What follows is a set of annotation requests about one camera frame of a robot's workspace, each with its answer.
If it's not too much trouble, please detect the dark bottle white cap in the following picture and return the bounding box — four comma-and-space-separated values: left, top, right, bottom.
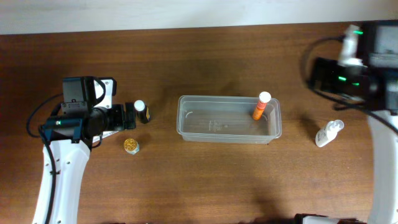
134, 100, 150, 124

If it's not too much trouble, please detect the small jar gold lid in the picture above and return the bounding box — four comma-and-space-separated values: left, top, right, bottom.
124, 138, 139, 155

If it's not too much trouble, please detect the orange tube white cap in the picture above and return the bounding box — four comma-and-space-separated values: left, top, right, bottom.
252, 91, 272, 120

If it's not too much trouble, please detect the white pump bottle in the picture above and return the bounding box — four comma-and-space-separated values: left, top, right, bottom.
315, 119, 345, 147

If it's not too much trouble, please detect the white Panadol medicine box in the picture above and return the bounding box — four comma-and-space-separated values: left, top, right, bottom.
101, 131, 118, 138

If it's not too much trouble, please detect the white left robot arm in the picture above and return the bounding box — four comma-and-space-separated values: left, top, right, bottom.
33, 103, 136, 223

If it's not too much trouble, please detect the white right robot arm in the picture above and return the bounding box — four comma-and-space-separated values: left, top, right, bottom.
307, 57, 397, 224

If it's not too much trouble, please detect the clear plastic container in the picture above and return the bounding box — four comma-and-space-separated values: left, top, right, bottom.
177, 95, 282, 144

